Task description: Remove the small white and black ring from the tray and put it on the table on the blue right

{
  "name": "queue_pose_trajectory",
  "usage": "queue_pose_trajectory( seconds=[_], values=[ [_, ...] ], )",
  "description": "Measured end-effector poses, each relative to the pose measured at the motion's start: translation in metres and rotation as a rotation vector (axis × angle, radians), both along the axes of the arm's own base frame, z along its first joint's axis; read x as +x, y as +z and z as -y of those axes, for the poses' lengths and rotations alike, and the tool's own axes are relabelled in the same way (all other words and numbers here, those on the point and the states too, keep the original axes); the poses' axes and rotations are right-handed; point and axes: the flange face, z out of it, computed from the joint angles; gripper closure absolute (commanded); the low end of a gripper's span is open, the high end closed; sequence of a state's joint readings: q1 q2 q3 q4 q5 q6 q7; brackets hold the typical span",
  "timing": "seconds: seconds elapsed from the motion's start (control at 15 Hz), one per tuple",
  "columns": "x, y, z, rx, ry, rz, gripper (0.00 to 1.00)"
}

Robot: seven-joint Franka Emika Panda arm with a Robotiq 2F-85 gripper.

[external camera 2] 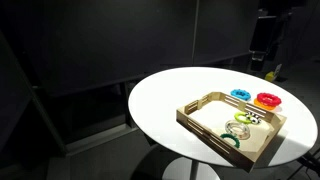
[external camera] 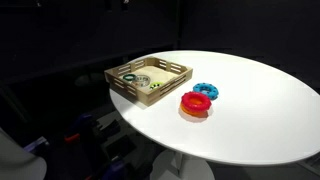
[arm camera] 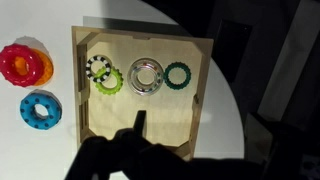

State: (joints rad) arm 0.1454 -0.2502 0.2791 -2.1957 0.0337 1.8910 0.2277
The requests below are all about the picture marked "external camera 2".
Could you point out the yellow object in background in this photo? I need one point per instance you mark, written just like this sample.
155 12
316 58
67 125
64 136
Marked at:
270 77

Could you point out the wooden slatted tray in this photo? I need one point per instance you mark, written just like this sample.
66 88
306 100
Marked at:
240 132

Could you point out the white table pedestal base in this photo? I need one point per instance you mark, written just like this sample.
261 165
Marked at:
186 169

